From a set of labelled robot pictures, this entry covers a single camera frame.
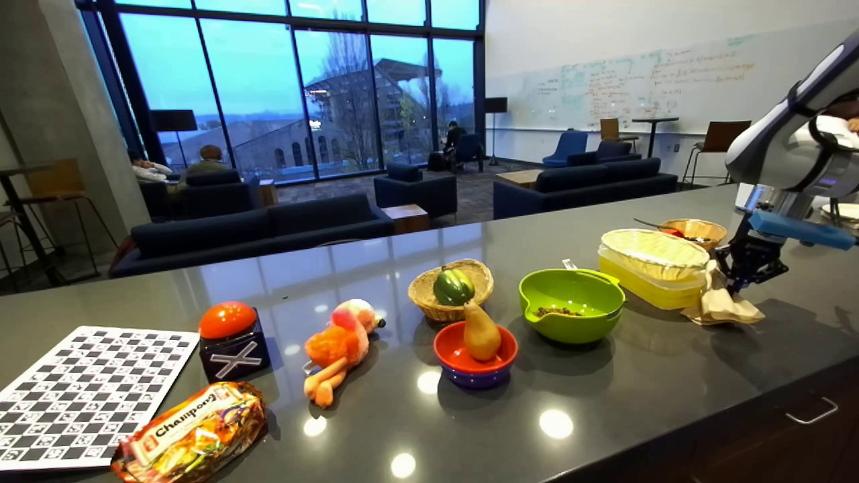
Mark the small wooden side table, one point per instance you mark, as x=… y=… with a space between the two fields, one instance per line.
x=267 y=195

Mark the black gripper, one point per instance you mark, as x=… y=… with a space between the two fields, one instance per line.
x=759 y=251

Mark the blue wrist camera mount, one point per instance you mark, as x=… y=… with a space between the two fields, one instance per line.
x=801 y=230

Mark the black box orange button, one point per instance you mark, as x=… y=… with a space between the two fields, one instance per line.
x=234 y=352

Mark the long dark sofa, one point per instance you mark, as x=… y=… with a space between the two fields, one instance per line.
x=250 y=230

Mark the dark wood counter cabinet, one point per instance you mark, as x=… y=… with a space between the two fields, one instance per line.
x=759 y=447

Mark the person in white shirt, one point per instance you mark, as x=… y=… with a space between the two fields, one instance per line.
x=151 y=171

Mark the dark blue sofa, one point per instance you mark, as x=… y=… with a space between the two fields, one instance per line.
x=579 y=184

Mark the seated person by window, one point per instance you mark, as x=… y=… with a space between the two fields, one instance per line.
x=455 y=139

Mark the black monitor on stand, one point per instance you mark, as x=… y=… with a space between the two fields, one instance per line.
x=171 y=119

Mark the small wicker basket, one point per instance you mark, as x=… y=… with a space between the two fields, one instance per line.
x=424 y=300

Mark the white upright box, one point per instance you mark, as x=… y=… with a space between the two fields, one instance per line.
x=746 y=199

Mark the green toy vegetable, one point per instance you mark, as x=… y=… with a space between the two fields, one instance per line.
x=452 y=286

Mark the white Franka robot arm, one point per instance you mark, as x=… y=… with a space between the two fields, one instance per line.
x=779 y=135

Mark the dark armchair by window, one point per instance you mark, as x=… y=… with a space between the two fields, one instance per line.
x=469 y=151

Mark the dark occupied armchair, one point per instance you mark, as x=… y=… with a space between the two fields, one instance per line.
x=214 y=195

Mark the yellow toy pear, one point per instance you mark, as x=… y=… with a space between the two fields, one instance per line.
x=481 y=336

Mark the orange snack packet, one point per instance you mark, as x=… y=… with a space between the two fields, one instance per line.
x=190 y=434

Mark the person in dark top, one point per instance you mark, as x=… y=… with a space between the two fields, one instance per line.
x=208 y=163

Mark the brown chair metal legs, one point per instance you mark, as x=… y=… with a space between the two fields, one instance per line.
x=719 y=135

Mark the orange pink plush toy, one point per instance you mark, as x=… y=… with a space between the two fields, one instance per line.
x=338 y=344

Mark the black wall screen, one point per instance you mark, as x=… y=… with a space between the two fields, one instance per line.
x=497 y=106

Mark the green plastic bowl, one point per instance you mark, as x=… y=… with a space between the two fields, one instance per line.
x=579 y=326

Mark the large wicker bowl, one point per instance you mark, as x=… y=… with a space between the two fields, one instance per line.
x=705 y=234

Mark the beige cloth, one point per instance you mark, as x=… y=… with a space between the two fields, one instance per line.
x=727 y=309

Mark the checkerboard calibration sheet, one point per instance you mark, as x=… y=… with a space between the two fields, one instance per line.
x=89 y=392

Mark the dark blue armchair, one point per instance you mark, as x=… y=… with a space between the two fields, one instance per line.
x=420 y=192

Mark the wooden bar stool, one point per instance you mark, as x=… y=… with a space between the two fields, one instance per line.
x=55 y=179

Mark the yellow plastic container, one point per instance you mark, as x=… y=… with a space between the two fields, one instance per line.
x=645 y=292

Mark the wooden chair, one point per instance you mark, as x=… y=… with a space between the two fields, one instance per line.
x=609 y=131

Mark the red toy fruit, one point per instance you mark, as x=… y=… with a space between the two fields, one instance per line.
x=676 y=233

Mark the low wooden coffee table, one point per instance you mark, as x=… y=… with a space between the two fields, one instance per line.
x=406 y=216

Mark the small red bowl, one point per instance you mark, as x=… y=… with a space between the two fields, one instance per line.
x=469 y=369

